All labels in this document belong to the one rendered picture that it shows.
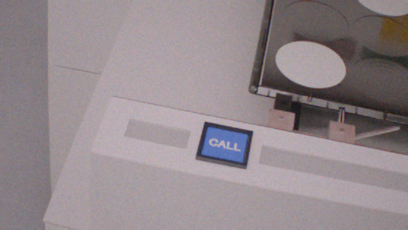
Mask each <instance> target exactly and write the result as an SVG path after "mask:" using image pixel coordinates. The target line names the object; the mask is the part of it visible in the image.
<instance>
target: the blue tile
mask: <svg viewBox="0 0 408 230"><path fill-rule="evenodd" d="M247 140H248V135H246V134H243V133H239V132H233V131H226V130H220V129H216V128H212V127H208V129H207V132H206V135H205V140H204V143H203V150H202V153H201V154H203V155H206V156H212V157H216V158H222V159H228V160H232V161H236V162H242V163H243V157H244V154H245V150H246V144H247Z"/></svg>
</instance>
